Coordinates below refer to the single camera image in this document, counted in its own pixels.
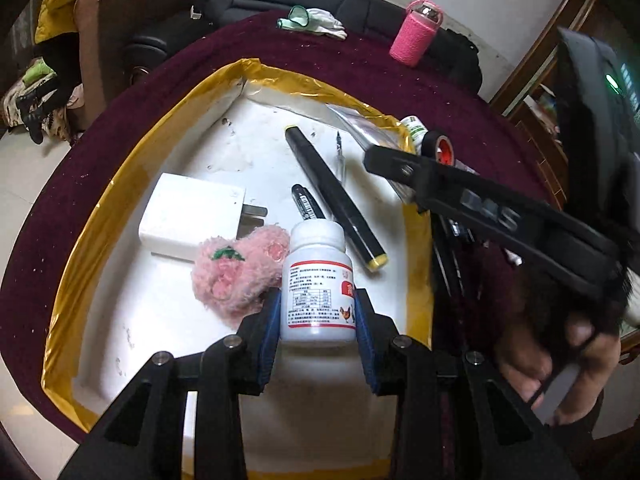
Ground short black pen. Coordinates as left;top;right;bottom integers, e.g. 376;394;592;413
291;183;328;221

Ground wooden door frame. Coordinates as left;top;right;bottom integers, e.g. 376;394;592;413
490;0;601;211

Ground white power adapter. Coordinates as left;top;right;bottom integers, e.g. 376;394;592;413
138;172;266;261

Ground brown armchair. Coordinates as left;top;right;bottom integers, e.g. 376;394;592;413
74;0;212;128

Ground white tray yellow tape rim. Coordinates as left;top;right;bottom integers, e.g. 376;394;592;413
42;58;436;480

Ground lime green bag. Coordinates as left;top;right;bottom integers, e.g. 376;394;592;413
20;59;53;86

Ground clear plastic zip bag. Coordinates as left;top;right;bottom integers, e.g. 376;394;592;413
326;103;431;211

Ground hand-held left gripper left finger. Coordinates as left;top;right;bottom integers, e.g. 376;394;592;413
60;289;282;480

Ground bottle with pink knitted sleeve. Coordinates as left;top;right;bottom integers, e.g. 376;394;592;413
389;0;444;67

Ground clear thin pen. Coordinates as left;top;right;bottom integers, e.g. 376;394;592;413
334;130;348;186

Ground patterned blanket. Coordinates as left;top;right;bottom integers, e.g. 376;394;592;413
2;80;83;143

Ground black tape roll red core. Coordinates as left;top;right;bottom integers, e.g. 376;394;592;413
419;130;456;167

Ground small white green bottle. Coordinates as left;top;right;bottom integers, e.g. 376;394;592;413
398;115;428;153

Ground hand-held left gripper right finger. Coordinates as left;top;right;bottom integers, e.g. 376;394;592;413
353;291;571;480

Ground black marker yellow cap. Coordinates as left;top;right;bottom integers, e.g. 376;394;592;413
284;125;390;273

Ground maroon tablecloth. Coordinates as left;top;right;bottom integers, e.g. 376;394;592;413
0;10;571;446

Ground white medicine bottle red label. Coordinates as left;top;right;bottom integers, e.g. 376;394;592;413
280;221;357;346

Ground pink plush toy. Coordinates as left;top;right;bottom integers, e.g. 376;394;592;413
191;225;292;328

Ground white gloves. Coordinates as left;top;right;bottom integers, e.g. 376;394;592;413
304;8;348;41

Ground person's right hand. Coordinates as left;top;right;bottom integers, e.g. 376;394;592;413
492;280;623;428

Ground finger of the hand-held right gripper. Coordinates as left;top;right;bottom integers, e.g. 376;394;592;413
362;142;626;302

